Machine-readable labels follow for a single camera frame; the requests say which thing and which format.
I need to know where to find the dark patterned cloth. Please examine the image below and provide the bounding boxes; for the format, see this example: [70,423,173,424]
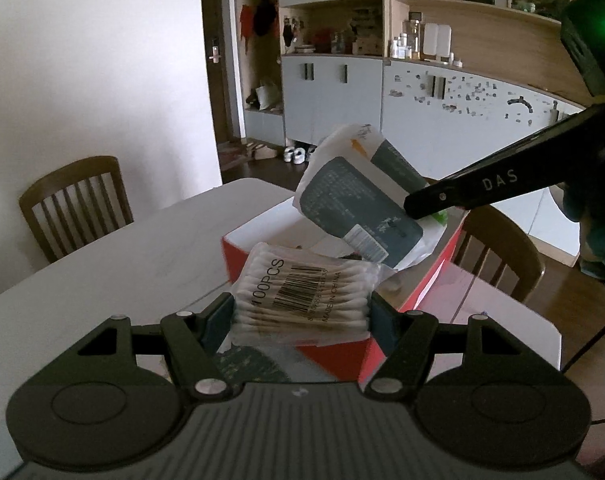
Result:
[216,344,294,387]

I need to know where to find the wooden slat-back chair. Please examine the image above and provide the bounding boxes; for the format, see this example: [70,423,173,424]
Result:
[18,156,134,265]
[453,204,546,304]

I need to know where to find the dark wooden door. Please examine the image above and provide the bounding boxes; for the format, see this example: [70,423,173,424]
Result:
[200,0,244,148]

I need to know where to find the beige slippers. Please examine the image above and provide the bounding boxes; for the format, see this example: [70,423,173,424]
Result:
[243,141,279,162]

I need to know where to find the white shoes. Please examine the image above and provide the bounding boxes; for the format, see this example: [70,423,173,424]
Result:
[281,145,317,164]

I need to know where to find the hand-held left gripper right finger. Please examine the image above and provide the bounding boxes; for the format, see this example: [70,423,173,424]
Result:
[365,292,558,401]

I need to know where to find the black hanging garment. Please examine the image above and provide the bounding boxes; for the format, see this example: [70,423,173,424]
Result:
[252,0,279,39]

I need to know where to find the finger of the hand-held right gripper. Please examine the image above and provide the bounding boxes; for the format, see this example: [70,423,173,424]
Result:
[403,107,605,221]

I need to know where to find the red cardboard box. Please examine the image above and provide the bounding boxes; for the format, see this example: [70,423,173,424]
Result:
[221,194,467,387]

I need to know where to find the wooden wall shelving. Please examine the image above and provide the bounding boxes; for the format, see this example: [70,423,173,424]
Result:
[389,0,585,78]

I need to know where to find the black cable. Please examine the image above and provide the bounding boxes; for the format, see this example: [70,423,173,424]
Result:
[562,307,605,423]

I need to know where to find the red hanging garment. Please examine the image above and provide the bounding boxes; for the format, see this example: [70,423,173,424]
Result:
[238,4,254,54]

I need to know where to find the cotton swab pack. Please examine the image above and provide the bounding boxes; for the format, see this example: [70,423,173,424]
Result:
[231,242,398,348]

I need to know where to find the tall white wooden cabinet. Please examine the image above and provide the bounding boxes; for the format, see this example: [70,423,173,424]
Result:
[231,0,389,147]

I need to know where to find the white tote bag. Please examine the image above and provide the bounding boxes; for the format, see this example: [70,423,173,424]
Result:
[255,85,282,110]

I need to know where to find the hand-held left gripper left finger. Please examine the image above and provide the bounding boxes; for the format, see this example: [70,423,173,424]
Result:
[37,292,233,401]

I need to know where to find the tall clear jar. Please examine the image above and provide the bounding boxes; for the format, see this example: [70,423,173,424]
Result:
[406,14,424,59]

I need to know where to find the white and teal wipes pack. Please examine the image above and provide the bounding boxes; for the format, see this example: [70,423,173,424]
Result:
[292,122,449,271]

